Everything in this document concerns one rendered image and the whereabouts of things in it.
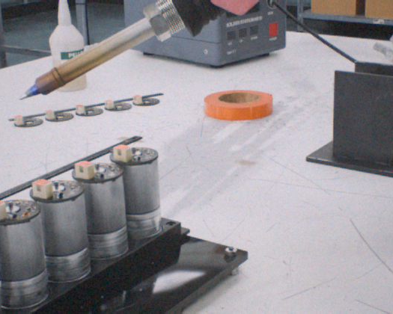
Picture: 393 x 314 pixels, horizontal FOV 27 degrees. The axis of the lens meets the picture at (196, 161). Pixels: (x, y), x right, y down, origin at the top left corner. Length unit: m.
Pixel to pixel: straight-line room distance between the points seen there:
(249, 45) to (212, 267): 0.50
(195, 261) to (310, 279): 0.06
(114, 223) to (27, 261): 0.06
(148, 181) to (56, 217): 0.06
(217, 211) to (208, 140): 0.14
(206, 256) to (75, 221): 0.08
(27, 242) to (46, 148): 0.29
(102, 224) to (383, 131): 0.24
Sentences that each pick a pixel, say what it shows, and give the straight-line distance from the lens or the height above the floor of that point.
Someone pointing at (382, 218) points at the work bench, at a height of 0.75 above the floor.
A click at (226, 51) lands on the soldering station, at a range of 0.85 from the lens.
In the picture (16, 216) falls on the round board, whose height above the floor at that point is 0.81.
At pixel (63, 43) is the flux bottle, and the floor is 0.80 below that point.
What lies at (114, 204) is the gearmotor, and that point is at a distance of 0.39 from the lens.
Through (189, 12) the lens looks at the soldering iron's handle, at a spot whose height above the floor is 0.90.
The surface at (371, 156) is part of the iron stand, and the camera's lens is 0.57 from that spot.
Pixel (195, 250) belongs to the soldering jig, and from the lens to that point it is 0.42.
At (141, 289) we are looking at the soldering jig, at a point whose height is 0.76.
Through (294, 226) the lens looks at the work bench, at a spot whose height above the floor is 0.75.
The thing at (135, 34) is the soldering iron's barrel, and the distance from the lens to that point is 0.33.
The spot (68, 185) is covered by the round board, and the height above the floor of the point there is 0.81.
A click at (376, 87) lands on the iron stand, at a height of 0.81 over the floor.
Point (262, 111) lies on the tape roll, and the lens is 0.68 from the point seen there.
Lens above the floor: 0.95
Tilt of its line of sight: 20 degrees down
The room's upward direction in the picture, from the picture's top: 2 degrees counter-clockwise
